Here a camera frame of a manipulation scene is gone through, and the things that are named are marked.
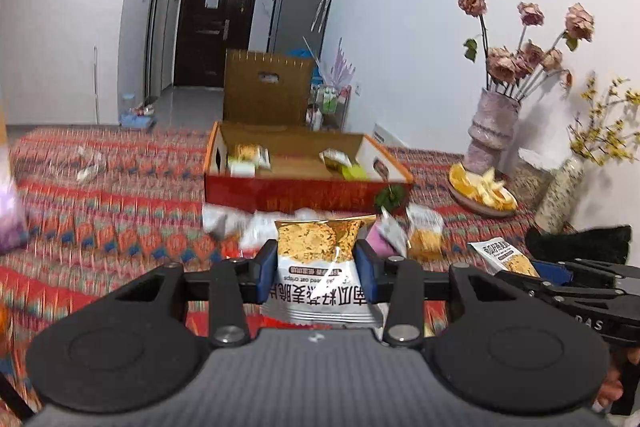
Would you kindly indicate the yellow dried flowers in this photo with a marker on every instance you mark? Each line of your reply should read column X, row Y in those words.
column 610, row 131

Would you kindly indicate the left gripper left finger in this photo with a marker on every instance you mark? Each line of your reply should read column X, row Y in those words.
column 233, row 284

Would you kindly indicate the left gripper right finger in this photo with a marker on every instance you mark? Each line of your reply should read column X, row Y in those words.
column 398, row 282

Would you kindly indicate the blue pet feeder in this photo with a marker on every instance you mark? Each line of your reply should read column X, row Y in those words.
column 136, row 115

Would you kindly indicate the dark entrance door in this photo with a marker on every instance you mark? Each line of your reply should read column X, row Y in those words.
column 207, row 29

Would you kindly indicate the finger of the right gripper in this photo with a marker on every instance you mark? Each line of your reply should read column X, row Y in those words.
column 553, row 272

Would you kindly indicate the oat crisp snack packet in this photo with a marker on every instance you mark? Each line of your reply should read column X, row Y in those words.
column 317, row 280

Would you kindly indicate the white wall panel board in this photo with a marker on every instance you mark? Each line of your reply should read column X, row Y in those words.
column 385, row 137

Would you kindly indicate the metal storage rack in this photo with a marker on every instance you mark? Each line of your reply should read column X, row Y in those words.
column 327, row 107

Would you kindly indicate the dried pink roses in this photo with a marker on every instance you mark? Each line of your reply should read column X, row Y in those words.
column 518, row 72

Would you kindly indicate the pink ceramic vase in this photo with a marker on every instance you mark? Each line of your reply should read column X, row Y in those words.
column 491, row 131

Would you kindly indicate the glass jar white lid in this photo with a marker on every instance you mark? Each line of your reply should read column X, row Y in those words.
column 531, row 177

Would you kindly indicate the golden cracker snack packet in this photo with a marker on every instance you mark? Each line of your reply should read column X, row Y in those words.
column 424, row 233

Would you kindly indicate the plate of orange peels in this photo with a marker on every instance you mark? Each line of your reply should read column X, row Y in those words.
column 481, row 193

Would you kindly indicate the speckled slim vase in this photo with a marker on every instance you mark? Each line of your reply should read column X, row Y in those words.
column 559, row 200

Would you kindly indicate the brown wooden chair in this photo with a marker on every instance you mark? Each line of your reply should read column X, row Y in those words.
column 266, row 89

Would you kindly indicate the red cardboard snack box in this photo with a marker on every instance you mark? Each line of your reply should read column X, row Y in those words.
column 305, row 171

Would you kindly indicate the patterned red tablecloth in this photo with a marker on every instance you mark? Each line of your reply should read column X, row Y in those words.
column 104, row 206

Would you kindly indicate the grey refrigerator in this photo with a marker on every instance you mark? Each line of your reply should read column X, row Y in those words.
column 297, row 25

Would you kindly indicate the black furry object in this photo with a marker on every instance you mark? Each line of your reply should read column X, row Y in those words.
column 601, row 244

